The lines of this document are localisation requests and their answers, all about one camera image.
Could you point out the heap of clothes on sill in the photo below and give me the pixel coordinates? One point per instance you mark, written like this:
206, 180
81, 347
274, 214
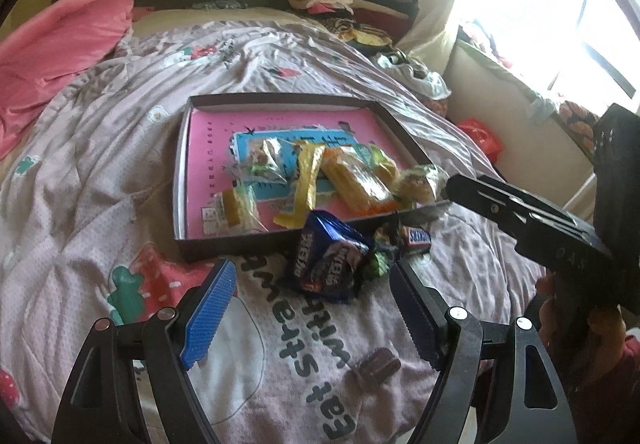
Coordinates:
487, 43

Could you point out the pink blanket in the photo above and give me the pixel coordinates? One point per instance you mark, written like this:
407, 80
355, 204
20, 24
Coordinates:
50, 58

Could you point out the clear candy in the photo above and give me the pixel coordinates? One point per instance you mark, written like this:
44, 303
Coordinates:
262, 153

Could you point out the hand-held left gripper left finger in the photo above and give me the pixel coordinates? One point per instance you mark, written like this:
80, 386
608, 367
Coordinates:
210, 319

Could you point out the round pastry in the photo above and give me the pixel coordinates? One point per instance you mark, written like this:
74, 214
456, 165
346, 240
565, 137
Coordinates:
417, 186

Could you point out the clear packet with green snack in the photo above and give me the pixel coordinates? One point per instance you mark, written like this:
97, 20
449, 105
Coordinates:
255, 172

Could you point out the orange biscuit packet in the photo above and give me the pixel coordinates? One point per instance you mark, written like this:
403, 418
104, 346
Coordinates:
355, 184

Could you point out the crumpled green wrapper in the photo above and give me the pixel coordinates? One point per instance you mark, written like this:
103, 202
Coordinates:
380, 265

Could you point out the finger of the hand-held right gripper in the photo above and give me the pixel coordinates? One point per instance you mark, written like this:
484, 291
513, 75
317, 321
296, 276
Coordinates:
480, 194

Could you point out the orange patterned cloth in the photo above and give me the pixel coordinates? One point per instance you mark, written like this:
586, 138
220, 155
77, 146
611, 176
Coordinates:
575, 123

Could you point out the yellow cake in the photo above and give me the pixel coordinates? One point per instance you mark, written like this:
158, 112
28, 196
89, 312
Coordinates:
232, 206

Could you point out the shallow cardboard box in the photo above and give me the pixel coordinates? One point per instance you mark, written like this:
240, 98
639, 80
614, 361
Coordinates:
225, 246

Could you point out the person's right hand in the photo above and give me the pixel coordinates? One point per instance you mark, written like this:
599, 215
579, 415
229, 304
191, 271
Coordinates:
550, 309

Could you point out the white plastic bag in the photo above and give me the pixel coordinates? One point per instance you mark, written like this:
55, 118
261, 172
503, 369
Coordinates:
425, 78

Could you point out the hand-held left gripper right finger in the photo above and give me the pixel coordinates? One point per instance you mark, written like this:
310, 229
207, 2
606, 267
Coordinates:
415, 319

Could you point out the red plastic bag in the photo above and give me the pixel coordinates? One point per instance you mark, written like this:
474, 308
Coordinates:
480, 133

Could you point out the brown chocolate bar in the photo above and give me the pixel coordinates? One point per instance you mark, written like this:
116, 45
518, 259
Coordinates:
417, 238

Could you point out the strawberry printed quilt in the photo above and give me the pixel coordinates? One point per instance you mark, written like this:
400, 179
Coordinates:
300, 349

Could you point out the yellow snack packet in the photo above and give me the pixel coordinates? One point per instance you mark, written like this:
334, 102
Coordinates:
305, 184

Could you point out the blue chocolate bag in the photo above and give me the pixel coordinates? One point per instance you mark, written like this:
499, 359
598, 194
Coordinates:
325, 259

